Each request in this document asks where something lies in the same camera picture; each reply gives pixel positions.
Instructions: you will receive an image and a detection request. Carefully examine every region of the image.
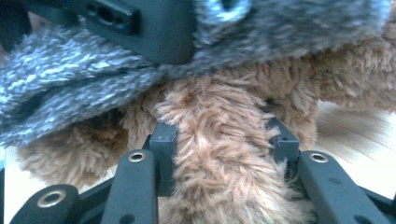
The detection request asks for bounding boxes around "grey knit hat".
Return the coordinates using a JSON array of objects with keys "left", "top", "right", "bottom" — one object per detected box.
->
[{"left": 0, "top": 0, "right": 393, "bottom": 148}]

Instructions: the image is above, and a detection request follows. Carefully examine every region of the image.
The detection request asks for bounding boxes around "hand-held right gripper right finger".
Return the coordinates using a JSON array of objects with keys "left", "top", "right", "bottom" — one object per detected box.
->
[{"left": 267, "top": 116, "right": 301, "bottom": 162}]

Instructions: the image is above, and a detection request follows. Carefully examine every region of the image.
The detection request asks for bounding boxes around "brown plush teddy bear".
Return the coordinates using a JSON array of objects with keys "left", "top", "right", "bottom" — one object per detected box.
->
[{"left": 17, "top": 4, "right": 396, "bottom": 224}]

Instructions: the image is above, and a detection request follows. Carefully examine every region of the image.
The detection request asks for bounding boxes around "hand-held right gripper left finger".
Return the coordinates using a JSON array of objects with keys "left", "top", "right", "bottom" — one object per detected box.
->
[{"left": 148, "top": 120, "right": 179, "bottom": 198}]

